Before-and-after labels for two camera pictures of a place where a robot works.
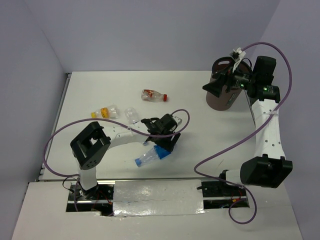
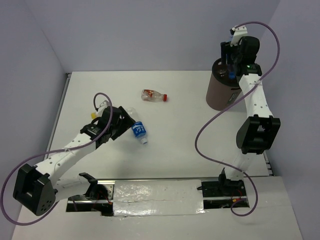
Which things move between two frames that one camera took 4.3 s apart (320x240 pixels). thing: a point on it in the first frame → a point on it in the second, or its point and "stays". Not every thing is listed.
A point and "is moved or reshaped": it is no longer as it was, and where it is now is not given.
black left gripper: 171,145 → 124,125
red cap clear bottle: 152,96 stays
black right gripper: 215,87 → 226,48
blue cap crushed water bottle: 156,153 is moved or reshaped
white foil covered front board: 155,209 stays
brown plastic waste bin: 229,98 stays
